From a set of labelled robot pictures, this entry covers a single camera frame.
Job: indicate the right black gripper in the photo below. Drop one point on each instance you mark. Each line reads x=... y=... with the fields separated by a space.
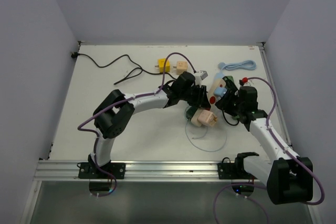
x=223 y=103

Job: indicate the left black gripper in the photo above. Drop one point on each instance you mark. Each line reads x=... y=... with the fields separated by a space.
x=201 y=99

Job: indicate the beige power strip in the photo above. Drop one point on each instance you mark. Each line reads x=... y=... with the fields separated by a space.
x=212 y=99

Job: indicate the green power strip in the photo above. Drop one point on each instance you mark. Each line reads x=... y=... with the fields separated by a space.
x=237 y=113

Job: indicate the green dragon cube adapter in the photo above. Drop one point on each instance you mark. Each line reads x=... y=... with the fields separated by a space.
x=190 y=112

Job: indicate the beige dragon cube adapter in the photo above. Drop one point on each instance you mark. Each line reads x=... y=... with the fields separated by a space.
x=181 y=66

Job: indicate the yellow cube socket adapter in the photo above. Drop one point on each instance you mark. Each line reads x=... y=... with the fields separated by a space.
x=163 y=65

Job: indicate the blue adapter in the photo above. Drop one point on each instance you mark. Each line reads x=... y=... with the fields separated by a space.
x=220 y=92

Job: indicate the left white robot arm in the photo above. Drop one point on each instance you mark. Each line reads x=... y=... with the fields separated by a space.
x=113 y=114

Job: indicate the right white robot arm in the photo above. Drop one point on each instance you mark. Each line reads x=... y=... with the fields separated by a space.
x=286 y=175

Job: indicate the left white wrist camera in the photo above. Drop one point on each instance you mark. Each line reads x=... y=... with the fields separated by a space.
x=200 y=75

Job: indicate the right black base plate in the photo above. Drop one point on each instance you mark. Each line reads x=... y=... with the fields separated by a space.
x=229 y=171

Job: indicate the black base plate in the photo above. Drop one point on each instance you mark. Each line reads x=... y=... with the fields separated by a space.
x=229 y=171
x=89 y=171

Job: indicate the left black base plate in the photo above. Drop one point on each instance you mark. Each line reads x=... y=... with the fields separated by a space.
x=89 y=171

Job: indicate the aluminium front rail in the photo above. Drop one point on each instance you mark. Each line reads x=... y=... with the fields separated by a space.
x=136 y=171

